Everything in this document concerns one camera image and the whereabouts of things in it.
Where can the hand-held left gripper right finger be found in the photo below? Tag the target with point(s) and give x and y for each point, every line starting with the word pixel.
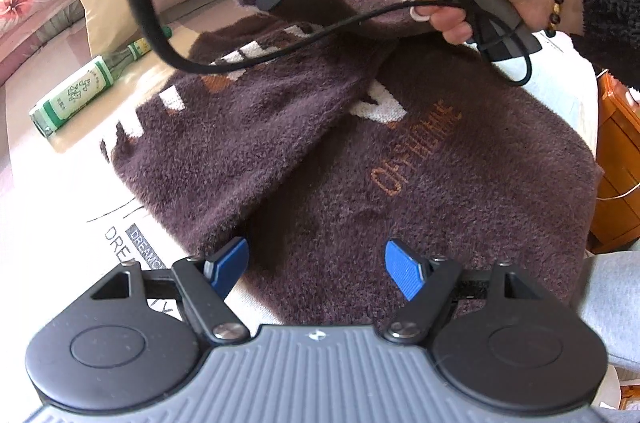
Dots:
pixel 405 270

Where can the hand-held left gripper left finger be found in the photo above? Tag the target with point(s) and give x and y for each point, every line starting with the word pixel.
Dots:
pixel 227 265

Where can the fuzzy brown sweater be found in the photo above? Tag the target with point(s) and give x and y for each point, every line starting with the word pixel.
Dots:
pixel 350 153

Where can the person's grey trousers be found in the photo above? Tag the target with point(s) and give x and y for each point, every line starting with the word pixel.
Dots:
pixel 610 303

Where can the green glass bottle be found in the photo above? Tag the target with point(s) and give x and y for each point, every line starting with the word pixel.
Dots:
pixel 75 95

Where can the wooden nightstand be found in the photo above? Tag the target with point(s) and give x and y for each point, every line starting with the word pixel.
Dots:
pixel 617 153

